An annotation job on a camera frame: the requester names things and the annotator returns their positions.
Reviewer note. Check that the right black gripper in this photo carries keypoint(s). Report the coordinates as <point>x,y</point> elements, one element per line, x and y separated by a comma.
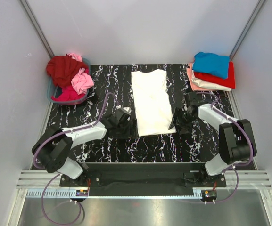
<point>179,119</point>

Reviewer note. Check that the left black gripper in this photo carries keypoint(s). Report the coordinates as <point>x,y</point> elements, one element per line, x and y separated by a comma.
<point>125,127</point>

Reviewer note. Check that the white t shirt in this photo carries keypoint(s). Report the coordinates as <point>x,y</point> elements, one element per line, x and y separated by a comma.
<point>153,110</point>

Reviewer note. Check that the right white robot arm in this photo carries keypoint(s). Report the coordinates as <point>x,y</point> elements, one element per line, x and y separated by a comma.
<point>236,140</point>

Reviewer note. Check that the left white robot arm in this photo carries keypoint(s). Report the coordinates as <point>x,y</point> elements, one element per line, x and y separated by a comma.
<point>53,148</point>

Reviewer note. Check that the folded cream t shirt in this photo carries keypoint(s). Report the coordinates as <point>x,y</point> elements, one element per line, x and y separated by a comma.
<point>214,86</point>

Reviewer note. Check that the light pink crumpled shirt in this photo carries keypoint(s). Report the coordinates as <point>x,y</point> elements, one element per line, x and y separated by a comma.
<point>82,81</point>

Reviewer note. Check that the magenta crumpled shirt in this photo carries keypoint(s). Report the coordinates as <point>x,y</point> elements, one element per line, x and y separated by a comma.
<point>68,94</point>

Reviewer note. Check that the folded salmon pink t shirt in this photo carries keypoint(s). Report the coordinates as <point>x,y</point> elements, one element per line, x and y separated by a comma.
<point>194,82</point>

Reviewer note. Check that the folded red t shirt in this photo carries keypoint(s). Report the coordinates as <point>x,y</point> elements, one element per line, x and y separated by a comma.
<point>229,82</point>

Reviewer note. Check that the folded blue t shirt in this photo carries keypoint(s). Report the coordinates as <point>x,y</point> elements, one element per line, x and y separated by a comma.
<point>211,63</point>

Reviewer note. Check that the blue plastic laundry basket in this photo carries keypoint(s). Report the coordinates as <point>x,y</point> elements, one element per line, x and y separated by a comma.
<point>78,101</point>

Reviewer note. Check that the dark red crumpled shirt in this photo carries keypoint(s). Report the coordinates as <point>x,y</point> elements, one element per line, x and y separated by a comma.
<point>62,69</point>

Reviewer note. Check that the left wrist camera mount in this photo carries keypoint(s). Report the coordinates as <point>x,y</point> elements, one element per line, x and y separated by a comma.
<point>123,114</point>

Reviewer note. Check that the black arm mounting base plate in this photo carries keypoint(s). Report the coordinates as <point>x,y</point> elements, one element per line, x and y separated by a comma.
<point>144,179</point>

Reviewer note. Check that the white slotted cable duct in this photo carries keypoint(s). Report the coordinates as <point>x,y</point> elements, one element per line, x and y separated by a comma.
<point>55,193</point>

